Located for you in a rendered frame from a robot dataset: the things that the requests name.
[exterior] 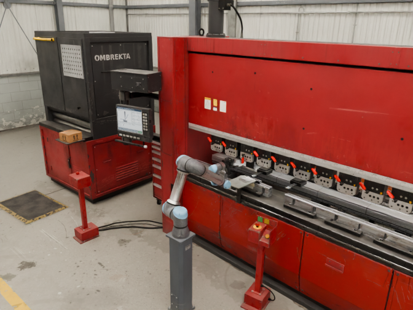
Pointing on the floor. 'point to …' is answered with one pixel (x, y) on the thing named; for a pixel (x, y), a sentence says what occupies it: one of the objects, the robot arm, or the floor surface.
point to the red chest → (156, 171)
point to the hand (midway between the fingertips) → (236, 162)
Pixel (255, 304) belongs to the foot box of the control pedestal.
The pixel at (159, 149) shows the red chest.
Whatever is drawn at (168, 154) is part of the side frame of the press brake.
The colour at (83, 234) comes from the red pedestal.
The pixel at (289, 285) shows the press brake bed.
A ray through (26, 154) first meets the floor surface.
